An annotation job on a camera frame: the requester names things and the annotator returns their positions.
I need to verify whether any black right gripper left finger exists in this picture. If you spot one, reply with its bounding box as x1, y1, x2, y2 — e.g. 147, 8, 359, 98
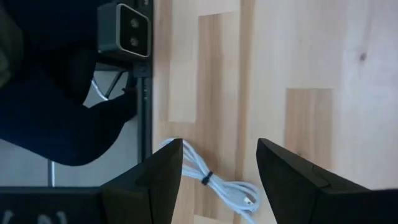
100, 138, 185, 224

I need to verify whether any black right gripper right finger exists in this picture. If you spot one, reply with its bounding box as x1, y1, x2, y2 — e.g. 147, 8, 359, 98
256, 138, 398, 224

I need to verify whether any person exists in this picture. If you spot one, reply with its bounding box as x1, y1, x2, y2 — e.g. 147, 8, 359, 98
0, 0, 139, 167

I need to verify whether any white USB-C cable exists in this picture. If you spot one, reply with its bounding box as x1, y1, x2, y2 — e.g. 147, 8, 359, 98
158, 138, 261, 224

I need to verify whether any black aluminium table frame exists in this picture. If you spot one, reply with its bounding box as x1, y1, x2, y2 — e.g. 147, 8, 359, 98
136, 0, 154, 164

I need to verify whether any grey stereo camera box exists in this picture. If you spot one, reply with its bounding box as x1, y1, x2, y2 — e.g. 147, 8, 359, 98
96, 2, 153, 60

